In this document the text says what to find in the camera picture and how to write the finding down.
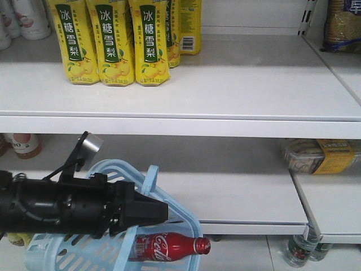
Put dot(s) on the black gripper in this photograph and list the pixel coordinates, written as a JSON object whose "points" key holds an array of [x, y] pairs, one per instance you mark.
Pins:
{"points": [[90, 207]]}

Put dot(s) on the light blue plastic basket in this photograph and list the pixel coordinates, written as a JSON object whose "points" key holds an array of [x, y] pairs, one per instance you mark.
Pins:
{"points": [[82, 252]]}

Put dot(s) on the red aluminium coca-cola bottle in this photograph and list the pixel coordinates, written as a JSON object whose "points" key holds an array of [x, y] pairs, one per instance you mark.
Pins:
{"points": [[167, 247]]}

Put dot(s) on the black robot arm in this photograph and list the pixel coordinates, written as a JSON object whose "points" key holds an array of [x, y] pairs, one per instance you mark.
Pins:
{"points": [[9, 185]]}

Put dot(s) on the yellow lemon tea bottle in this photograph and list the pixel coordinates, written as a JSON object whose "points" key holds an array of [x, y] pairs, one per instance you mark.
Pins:
{"points": [[20, 239]]}

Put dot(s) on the white metal shelf unit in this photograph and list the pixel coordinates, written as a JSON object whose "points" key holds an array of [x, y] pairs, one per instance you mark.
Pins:
{"points": [[213, 128]]}

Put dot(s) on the orange grapefruit juice bottle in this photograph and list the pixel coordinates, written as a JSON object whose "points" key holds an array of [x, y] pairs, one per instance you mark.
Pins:
{"points": [[26, 145]]}

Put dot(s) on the clear water bottle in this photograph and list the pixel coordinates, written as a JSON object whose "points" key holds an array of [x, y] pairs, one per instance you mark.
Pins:
{"points": [[300, 246]]}

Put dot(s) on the yellow pear drink bottle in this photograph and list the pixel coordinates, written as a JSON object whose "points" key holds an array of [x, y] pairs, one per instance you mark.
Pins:
{"points": [[113, 34], [76, 40], [151, 59]]}

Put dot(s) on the clear boxed snack yellow label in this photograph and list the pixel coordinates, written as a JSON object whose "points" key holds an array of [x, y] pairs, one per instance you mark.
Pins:
{"points": [[320, 156]]}

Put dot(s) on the white peach drink bottle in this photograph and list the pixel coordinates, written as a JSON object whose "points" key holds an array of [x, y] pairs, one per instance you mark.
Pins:
{"points": [[32, 19]]}

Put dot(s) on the yellow cracker package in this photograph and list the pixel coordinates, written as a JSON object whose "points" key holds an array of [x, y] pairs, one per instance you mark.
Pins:
{"points": [[341, 31]]}

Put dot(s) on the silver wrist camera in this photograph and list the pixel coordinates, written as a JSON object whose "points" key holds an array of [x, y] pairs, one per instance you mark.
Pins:
{"points": [[82, 155]]}

